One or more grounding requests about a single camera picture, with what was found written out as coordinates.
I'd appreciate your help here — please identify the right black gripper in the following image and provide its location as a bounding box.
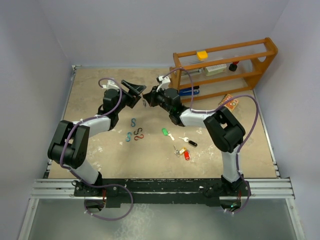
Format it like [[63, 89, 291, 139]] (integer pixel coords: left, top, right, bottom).
[[144, 85, 173, 114]]

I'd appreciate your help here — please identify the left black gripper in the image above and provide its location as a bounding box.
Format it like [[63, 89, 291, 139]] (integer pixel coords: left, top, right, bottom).
[[114, 81, 146, 115]]

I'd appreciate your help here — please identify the key with blue tag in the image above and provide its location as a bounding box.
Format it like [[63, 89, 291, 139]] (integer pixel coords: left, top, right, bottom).
[[142, 99, 147, 108]]

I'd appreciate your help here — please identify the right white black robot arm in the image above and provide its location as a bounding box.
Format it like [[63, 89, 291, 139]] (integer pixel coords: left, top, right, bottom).
[[143, 86, 251, 196]]

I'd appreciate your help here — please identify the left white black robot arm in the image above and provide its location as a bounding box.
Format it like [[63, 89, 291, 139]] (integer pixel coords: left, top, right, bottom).
[[47, 77, 146, 196]]

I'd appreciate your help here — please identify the black S carabiner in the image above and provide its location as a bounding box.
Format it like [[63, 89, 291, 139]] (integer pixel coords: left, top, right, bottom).
[[133, 127, 143, 136]]

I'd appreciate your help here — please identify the light blue S carabiner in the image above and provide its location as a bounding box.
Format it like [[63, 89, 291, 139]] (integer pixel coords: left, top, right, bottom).
[[125, 132, 132, 142]]

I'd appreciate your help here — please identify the red S carabiner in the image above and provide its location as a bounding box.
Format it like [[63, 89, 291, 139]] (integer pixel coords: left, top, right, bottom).
[[134, 134, 144, 141]]

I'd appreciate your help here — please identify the key with green tag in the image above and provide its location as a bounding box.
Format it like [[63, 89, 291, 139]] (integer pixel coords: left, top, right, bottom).
[[161, 128, 175, 141]]

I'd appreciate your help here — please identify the wooden shelf rack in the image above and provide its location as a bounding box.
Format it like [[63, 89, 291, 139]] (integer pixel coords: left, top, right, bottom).
[[169, 37, 278, 101]]

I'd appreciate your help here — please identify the yellow cap container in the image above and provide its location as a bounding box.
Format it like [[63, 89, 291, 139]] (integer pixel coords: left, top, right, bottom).
[[196, 50, 208, 61]]

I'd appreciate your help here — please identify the key with yellow tag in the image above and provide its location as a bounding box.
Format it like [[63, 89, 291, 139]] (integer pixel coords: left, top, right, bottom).
[[173, 145, 187, 157]]

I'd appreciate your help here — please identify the key with black tag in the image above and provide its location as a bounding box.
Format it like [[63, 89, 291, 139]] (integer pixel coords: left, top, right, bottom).
[[179, 137, 198, 147]]

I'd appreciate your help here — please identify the white box on shelf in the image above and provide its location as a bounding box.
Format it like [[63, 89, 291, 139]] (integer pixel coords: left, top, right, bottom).
[[204, 63, 227, 76]]

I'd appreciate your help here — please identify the key with red tag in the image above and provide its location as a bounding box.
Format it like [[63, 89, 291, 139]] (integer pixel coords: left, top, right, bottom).
[[183, 150, 191, 161]]

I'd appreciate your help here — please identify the red black bottle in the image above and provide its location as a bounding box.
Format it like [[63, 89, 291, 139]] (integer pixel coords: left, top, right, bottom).
[[228, 61, 239, 72]]

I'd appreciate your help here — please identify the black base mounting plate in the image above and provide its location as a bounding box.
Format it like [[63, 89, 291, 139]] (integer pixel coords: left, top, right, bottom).
[[72, 178, 249, 208]]

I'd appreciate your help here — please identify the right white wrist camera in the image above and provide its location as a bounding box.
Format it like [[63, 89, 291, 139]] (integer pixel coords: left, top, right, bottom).
[[156, 75, 171, 92]]

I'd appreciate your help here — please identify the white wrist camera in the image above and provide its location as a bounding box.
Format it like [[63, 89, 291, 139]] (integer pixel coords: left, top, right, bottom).
[[156, 75, 171, 92], [101, 80, 119, 90]]

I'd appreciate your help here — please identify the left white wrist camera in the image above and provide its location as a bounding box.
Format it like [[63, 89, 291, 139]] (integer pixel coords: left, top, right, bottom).
[[101, 80, 119, 90]]

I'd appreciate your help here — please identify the blue handled tool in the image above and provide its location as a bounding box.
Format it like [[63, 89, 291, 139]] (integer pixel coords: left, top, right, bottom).
[[179, 86, 200, 97]]

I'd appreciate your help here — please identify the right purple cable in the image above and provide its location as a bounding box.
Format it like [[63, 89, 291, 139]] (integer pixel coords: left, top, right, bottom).
[[162, 67, 260, 216]]

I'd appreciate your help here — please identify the aluminium rail frame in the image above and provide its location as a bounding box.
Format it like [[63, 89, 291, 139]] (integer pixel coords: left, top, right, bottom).
[[29, 64, 296, 201]]

